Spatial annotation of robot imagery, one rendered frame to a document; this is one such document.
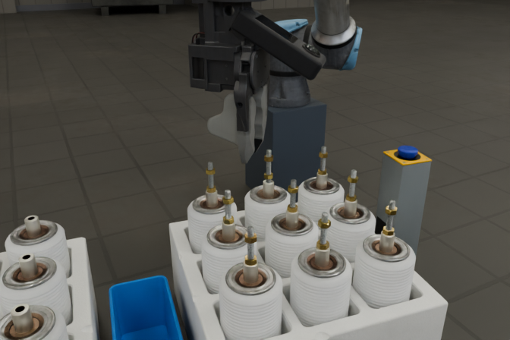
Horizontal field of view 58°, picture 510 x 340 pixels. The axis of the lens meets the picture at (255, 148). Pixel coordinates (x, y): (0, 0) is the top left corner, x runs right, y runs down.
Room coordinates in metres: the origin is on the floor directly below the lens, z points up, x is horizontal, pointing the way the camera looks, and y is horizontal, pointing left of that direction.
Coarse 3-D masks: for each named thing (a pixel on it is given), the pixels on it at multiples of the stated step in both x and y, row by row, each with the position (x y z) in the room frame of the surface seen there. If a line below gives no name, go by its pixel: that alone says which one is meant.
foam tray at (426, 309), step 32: (192, 256) 0.72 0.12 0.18; (192, 288) 0.63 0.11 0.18; (288, 288) 0.64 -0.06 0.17; (352, 288) 0.63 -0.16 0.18; (416, 288) 0.63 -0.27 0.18; (192, 320) 0.62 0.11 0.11; (288, 320) 0.55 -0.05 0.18; (352, 320) 0.55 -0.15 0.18; (384, 320) 0.55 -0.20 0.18; (416, 320) 0.57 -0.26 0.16
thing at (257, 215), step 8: (248, 192) 0.84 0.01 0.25; (248, 200) 0.81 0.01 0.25; (288, 200) 0.81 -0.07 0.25; (248, 208) 0.80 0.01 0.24; (256, 208) 0.79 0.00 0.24; (264, 208) 0.78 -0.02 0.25; (272, 208) 0.78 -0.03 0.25; (280, 208) 0.78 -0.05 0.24; (248, 216) 0.80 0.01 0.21; (256, 216) 0.78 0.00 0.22; (264, 216) 0.78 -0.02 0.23; (272, 216) 0.78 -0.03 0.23; (248, 224) 0.80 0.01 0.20; (256, 224) 0.78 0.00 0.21; (264, 224) 0.78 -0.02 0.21; (256, 232) 0.79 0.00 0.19; (264, 232) 0.78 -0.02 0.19; (264, 240) 0.78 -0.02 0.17
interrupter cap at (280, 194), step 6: (258, 186) 0.86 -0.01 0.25; (276, 186) 0.86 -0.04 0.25; (252, 192) 0.83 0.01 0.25; (258, 192) 0.83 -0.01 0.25; (276, 192) 0.83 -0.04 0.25; (282, 192) 0.83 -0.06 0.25; (252, 198) 0.81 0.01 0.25; (258, 198) 0.81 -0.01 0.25; (264, 198) 0.81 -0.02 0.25; (270, 198) 0.81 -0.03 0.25; (276, 198) 0.80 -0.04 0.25; (282, 198) 0.80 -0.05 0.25
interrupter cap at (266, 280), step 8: (240, 264) 0.59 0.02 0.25; (264, 264) 0.59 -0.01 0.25; (232, 272) 0.57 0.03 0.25; (240, 272) 0.57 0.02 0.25; (264, 272) 0.57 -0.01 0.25; (272, 272) 0.57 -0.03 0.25; (232, 280) 0.56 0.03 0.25; (240, 280) 0.56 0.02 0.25; (264, 280) 0.56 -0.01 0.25; (272, 280) 0.55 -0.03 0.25; (232, 288) 0.54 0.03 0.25; (240, 288) 0.54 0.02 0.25; (248, 288) 0.54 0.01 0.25; (256, 288) 0.54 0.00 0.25; (264, 288) 0.54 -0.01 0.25
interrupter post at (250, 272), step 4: (244, 260) 0.57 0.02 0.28; (244, 264) 0.56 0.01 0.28; (256, 264) 0.56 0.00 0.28; (244, 268) 0.56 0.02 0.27; (248, 268) 0.55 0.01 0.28; (252, 268) 0.55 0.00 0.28; (256, 268) 0.56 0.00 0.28; (244, 272) 0.56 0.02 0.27; (248, 272) 0.55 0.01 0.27; (252, 272) 0.55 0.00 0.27; (256, 272) 0.56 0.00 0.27; (244, 276) 0.56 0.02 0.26; (248, 276) 0.55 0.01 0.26; (252, 276) 0.55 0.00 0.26; (256, 276) 0.56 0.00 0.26; (244, 280) 0.56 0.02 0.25; (248, 280) 0.55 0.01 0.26; (252, 280) 0.55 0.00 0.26; (256, 280) 0.56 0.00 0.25
